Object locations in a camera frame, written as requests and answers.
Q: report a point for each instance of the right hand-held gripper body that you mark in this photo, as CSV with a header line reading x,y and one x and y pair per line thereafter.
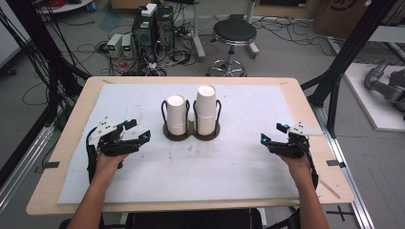
x,y
294,148

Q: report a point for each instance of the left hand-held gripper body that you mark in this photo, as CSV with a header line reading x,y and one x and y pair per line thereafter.
x,y
111,146

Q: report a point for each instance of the short stack of white cups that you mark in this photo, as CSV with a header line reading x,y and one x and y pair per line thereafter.
x,y
176,114

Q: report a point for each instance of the person's left hand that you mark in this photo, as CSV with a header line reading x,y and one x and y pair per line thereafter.
x,y
108,167

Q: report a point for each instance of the person's right hand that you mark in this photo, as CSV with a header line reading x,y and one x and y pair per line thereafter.
x,y
301,170

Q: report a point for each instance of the wooden table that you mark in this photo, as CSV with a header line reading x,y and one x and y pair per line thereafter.
x,y
76,133

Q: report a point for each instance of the black tape piece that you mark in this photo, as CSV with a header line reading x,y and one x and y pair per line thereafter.
x,y
335,163
51,165

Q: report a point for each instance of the thin wooden strip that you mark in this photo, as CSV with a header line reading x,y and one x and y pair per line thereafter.
x,y
329,189

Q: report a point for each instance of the white foam mat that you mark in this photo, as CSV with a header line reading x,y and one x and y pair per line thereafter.
x,y
207,171

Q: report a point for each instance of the tall stack of white cups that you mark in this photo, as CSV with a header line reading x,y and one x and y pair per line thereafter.
x,y
206,108

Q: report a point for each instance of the grey bench power supply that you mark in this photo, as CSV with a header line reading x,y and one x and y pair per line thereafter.
x,y
114,44
127,46

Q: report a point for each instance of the white floor board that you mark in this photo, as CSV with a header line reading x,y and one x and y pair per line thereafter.
x,y
375,114

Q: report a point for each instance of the black computer tower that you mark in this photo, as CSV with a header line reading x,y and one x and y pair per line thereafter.
x,y
165,25
144,35

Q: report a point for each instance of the person's dark clothing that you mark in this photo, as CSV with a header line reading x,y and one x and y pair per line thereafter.
x,y
191,219

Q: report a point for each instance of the white desk leg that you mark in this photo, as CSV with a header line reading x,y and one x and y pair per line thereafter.
x,y
252,38
198,35

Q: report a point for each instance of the black round stool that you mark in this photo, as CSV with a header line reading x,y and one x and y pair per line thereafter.
x,y
235,31

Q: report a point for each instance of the white box on computer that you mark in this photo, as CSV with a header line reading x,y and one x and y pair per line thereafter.
x,y
149,10

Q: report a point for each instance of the cardboard box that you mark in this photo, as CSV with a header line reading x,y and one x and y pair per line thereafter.
x,y
344,16

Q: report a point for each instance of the white round table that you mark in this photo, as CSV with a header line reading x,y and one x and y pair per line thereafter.
x,y
70,6

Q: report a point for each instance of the aluminium floor rail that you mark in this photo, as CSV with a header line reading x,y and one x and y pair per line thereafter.
x,y
22,165
347,178

